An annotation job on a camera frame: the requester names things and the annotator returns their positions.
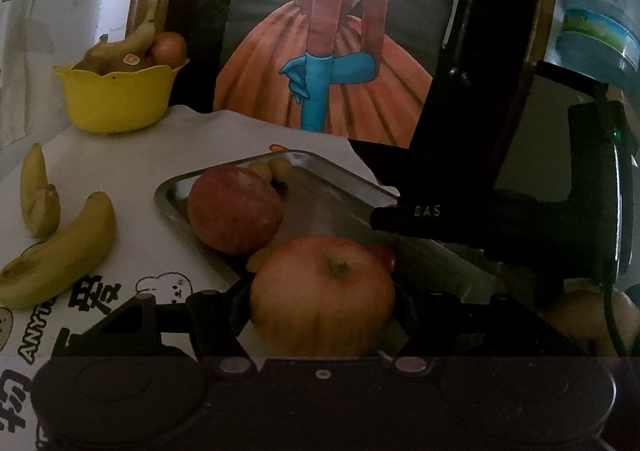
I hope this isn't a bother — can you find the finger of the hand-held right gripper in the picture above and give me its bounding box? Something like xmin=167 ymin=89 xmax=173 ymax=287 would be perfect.
xmin=370 ymin=188 xmax=568 ymax=282

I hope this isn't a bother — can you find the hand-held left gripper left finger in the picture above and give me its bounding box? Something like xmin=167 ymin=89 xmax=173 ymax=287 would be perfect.
xmin=62 ymin=276 xmax=258 ymax=378

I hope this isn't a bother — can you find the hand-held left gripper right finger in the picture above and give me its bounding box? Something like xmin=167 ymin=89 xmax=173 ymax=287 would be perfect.
xmin=382 ymin=281 xmax=583 ymax=378

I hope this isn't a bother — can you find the red cherry tomato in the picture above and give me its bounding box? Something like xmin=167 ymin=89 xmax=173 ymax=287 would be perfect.
xmin=372 ymin=244 xmax=397 ymax=273

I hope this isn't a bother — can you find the pale pink apple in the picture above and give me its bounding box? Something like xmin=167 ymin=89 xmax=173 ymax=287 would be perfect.
xmin=248 ymin=234 xmax=397 ymax=358

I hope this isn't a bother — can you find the dark red apple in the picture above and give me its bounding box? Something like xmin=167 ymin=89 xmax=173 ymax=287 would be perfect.
xmin=187 ymin=164 xmax=285 ymax=257

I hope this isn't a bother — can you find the metal tray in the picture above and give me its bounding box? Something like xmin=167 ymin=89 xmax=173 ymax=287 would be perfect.
xmin=153 ymin=149 xmax=481 ymax=362

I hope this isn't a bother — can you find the yellow banana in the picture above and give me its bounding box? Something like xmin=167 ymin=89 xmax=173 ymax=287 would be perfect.
xmin=19 ymin=142 xmax=62 ymax=240
xmin=0 ymin=190 xmax=118 ymax=311

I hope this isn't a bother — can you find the person's right hand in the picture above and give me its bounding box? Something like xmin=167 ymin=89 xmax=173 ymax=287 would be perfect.
xmin=545 ymin=288 xmax=640 ymax=357

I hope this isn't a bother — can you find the dark wooden framed panel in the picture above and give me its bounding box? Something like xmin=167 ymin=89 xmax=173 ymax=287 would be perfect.
xmin=125 ymin=0 xmax=564 ymax=212

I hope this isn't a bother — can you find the large blue water jug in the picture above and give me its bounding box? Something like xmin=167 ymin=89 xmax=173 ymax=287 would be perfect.
xmin=554 ymin=0 xmax=640 ymax=88

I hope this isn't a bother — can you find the white printed table cloth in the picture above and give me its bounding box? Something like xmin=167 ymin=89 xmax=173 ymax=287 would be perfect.
xmin=0 ymin=103 xmax=401 ymax=451

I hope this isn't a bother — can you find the yellow scalloped bowl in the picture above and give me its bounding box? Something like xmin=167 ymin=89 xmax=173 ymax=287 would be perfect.
xmin=53 ymin=58 xmax=191 ymax=134

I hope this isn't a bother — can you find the round orange-brown fruit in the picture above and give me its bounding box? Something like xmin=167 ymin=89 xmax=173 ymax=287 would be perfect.
xmin=150 ymin=31 xmax=189 ymax=70

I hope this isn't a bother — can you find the spotted banana bunch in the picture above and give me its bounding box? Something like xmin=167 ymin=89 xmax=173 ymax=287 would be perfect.
xmin=74 ymin=0 xmax=159 ymax=77

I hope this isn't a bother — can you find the coloured houses paper drawing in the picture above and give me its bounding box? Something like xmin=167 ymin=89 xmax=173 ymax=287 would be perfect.
xmin=0 ymin=0 xmax=57 ymax=148

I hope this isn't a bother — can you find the black cable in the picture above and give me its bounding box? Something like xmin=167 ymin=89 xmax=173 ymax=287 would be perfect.
xmin=601 ymin=276 xmax=629 ymax=358

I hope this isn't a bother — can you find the painted girl wall poster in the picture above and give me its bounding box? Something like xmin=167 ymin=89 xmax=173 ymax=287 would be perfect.
xmin=213 ymin=0 xmax=434 ymax=150

